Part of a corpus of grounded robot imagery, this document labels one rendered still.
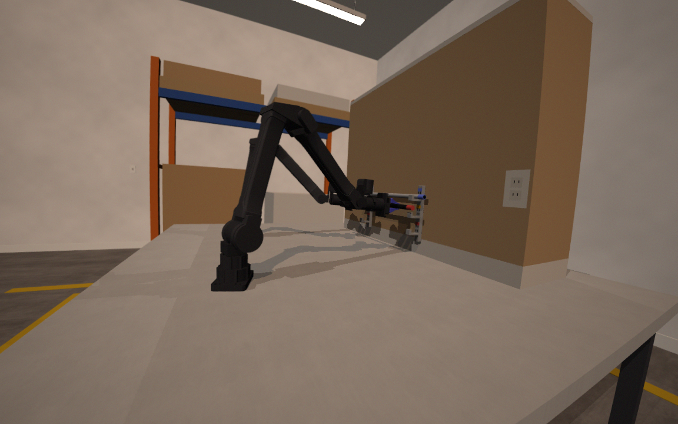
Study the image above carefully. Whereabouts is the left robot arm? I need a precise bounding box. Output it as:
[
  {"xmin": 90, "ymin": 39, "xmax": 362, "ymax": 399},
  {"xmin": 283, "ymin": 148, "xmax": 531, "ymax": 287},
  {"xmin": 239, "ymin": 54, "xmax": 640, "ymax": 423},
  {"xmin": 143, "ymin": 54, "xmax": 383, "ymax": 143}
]
[{"xmin": 242, "ymin": 138, "xmax": 343, "ymax": 207}]

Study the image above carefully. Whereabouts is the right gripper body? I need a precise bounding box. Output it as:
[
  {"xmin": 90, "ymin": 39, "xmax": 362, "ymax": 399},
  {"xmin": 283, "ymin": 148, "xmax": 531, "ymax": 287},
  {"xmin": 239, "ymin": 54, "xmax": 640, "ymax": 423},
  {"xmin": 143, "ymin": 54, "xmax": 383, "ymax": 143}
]
[{"xmin": 371, "ymin": 193, "xmax": 391, "ymax": 217}]

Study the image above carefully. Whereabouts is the black bar with red ends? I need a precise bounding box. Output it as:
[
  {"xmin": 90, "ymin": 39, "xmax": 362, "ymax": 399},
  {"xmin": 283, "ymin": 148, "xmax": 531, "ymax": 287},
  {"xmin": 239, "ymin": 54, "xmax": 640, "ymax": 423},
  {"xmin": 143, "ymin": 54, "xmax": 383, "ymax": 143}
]
[{"xmin": 390, "ymin": 203, "xmax": 415, "ymax": 210}]

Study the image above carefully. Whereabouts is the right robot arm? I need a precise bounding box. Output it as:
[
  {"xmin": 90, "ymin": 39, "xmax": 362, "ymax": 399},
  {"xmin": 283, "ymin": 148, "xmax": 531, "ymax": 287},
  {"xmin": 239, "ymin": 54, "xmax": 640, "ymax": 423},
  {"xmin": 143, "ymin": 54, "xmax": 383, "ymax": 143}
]
[{"xmin": 211, "ymin": 102, "xmax": 376, "ymax": 292}]

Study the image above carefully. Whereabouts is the grey metal bar with blue ends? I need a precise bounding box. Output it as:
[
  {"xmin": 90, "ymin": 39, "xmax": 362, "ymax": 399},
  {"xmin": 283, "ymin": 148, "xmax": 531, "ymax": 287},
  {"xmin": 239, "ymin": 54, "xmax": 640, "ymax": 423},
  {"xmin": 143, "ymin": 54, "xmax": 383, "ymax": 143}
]
[{"xmin": 370, "ymin": 193, "xmax": 426, "ymax": 200}]

